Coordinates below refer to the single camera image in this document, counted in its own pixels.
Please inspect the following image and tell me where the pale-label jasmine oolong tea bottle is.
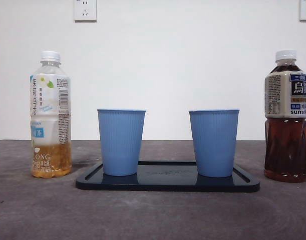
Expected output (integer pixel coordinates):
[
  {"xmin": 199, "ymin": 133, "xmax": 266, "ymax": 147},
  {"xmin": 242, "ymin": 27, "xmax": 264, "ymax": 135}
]
[{"xmin": 30, "ymin": 50, "xmax": 73, "ymax": 179}]

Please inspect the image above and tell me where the dark oolong tea bottle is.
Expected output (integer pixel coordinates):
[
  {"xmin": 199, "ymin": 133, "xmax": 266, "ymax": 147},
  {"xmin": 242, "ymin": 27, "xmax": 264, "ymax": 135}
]
[{"xmin": 264, "ymin": 48, "xmax": 306, "ymax": 183}]

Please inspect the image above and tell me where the blue ribbed plastic cup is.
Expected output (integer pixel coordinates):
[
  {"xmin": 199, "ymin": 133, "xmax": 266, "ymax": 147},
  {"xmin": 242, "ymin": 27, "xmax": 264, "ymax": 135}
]
[
  {"xmin": 97, "ymin": 108, "xmax": 146, "ymax": 177},
  {"xmin": 188, "ymin": 108, "xmax": 240, "ymax": 178}
]

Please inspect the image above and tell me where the dark teal rectangular tray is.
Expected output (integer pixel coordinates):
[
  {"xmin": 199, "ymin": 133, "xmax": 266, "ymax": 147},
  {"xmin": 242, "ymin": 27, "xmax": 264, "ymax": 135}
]
[{"xmin": 75, "ymin": 160, "xmax": 260, "ymax": 193}]

